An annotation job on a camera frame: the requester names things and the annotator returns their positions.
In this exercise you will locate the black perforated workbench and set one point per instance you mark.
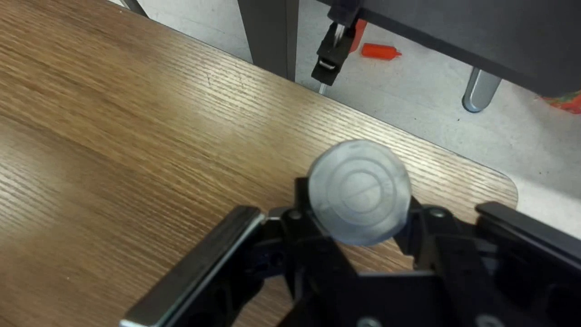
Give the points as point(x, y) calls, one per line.
point(533, 44)

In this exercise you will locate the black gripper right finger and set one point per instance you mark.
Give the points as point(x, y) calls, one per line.
point(504, 269)

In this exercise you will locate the orange object on floor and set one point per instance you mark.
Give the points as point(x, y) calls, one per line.
point(379, 51)

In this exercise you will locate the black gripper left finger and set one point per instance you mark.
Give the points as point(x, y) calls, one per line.
point(210, 284)

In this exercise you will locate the orange black clamp left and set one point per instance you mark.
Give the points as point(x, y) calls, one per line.
point(337, 40)

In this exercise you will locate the gray round block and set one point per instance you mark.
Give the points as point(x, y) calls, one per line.
point(359, 193)

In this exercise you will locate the gray metal table foot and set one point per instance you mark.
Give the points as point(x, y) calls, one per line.
point(479, 89)

